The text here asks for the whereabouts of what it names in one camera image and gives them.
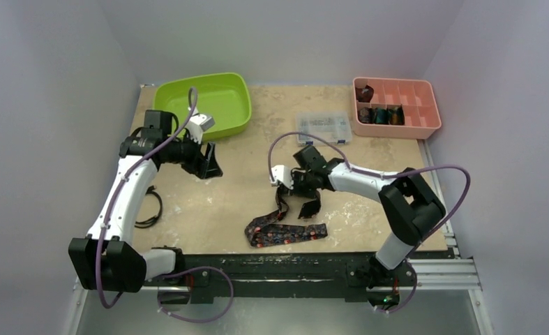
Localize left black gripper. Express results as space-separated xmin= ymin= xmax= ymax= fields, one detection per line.
xmin=163 ymin=129 xmax=222 ymax=178

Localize dark floral patterned tie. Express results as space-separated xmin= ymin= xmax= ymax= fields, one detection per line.
xmin=244 ymin=190 xmax=329 ymax=248

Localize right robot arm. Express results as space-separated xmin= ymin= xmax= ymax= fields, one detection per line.
xmin=269 ymin=145 xmax=446 ymax=284

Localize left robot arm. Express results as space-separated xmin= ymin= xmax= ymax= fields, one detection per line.
xmin=68 ymin=110 xmax=223 ymax=292

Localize green plastic tub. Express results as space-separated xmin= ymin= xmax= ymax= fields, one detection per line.
xmin=152 ymin=73 xmax=252 ymax=140

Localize clear plastic parts box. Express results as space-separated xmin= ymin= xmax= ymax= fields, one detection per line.
xmin=296 ymin=111 xmax=352 ymax=145

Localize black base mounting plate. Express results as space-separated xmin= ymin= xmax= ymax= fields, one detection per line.
xmin=141 ymin=252 xmax=416 ymax=306

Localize rolled teal tie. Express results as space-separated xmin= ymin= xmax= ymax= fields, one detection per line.
xmin=373 ymin=107 xmax=389 ymax=125

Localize rolled dark red tie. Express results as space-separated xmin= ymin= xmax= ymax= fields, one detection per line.
xmin=354 ymin=84 xmax=375 ymax=103

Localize rolled dark gold tie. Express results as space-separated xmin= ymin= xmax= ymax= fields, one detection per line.
xmin=387 ymin=106 xmax=405 ymax=126

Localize pink divided organizer tray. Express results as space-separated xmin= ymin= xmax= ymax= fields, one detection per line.
xmin=350 ymin=77 xmax=442 ymax=140

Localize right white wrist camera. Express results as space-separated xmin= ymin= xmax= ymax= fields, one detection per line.
xmin=270 ymin=165 xmax=294 ymax=190

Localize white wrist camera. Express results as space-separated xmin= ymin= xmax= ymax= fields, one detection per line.
xmin=270 ymin=165 xmax=294 ymax=190
xmin=185 ymin=114 xmax=215 ymax=144

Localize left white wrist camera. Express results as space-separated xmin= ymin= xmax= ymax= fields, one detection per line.
xmin=185 ymin=114 xmax=215 ymax=144

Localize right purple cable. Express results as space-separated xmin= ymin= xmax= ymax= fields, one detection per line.
xmin=266 ymin=132 xmax=472 ymax=315

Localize purple cable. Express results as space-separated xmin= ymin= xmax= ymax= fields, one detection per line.
xmin=266 ymin=132 xmax=472 ymax=315
xmin=94 ymin=86 xmax=235 ymax=324

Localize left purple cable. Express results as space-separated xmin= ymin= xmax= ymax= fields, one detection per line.
xmin=94 ymin=86 xmax=235 ymax=324

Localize black cable loop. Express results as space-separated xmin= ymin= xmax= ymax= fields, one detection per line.
xmin=134 ymin=186 xmax=164 ymax=230

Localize aluminium frame rail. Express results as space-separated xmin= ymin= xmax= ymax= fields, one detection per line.
xmin=72 ymin=249 xmax=492 ymax=334

